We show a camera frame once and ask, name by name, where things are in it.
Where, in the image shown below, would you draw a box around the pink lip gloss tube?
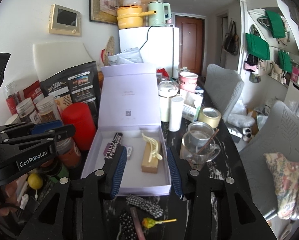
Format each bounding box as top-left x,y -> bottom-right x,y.
130,207 -> 145,240

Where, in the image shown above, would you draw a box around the black polka dot scrunchie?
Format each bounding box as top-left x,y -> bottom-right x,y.
119,212 -> 138,240

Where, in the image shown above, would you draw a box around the person left hand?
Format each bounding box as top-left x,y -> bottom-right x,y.
0,180 -> 19,217

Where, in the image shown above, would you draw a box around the brown filled plastic jar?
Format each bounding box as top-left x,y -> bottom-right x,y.
36,96 -> 61,122

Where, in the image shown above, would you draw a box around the dark filled plastic jar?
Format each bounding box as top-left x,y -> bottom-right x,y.
16,98 -> 41,124

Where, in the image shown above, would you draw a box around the black lettered cosmetic box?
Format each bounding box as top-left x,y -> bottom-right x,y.
103,133 -> 123,160

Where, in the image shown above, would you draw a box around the tan cardboard box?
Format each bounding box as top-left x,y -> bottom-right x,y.
141,142 -> 159,174

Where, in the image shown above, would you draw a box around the black white gingham scrunchie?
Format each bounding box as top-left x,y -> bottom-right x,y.
126,194 -> 164,218

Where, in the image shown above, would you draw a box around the yellow lemon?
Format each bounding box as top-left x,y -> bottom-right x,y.
27,173 -> 43,190

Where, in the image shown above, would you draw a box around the cream hair claw clip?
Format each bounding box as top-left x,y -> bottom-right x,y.
142,133 -> 163,163

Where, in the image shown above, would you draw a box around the orange filled plastic jar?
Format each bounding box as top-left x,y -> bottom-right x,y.
57,138 -> 81,168

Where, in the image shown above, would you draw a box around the red cylinder canister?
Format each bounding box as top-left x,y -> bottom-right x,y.
61,102 -> 96,151

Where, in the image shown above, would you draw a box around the red filled plastic jar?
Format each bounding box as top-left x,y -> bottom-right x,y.
4,81 -> 22,115

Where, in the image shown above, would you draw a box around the glass cartoon mug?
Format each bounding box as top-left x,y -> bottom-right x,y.
180,121 -> 221,165

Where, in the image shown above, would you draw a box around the yellow wrapped lollipop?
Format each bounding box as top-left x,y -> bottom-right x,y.
142,217 -> 177,229

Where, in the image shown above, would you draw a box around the lavender gift box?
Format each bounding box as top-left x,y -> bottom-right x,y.
81,63 -> 171,196

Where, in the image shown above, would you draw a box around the black coffee bag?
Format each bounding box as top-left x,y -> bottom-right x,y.
40,61 -> 101,124

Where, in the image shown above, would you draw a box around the copper spoon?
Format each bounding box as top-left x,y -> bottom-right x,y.
197,128 -> 219,154

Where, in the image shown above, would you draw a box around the white foam board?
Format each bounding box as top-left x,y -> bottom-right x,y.
33,42 -> 94,81

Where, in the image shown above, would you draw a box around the masking tape roll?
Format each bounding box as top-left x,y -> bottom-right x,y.
198,107 -> 222,129

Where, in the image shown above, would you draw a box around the white lidded jar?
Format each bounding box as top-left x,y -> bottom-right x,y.
158,81 -> 178,122

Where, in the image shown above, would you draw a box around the pink paper bowls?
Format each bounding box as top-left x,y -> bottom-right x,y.
178,72 -> 198,92

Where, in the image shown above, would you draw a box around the far grey chair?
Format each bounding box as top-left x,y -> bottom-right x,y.
204,64 -> 245,122

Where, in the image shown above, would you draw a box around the grey chair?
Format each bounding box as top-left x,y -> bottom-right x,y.
204,64 -> 245,122
240,101 -> 299,220

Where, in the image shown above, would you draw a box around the floral cushion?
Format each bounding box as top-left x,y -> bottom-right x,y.
264,152 -> 299,220

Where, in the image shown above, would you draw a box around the near grey chair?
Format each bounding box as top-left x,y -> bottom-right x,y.
240,101 -> 299,220

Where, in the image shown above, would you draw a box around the white refrigerator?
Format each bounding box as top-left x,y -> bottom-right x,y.
119,26 -> 180,78

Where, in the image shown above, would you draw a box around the yellow electric pot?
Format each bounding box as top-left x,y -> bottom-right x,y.
117,5 -> 157,30

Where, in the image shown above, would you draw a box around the gold framed picture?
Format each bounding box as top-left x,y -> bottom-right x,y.
89,0 -> 119,25

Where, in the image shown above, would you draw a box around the dark hanging handbag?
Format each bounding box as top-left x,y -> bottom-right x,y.
223,21 -> 239,56

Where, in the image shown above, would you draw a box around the brown entrance door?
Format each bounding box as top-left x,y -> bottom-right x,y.
176,16 -> 205,75

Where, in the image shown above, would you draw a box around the green bag left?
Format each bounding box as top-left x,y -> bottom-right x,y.
246,33 -> 270,60

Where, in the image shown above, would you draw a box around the green bag lower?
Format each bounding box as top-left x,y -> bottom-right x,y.
278,50 -> 292,73

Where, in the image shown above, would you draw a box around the wall intercom panel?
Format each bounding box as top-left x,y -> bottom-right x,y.
48,4 -> 81,36

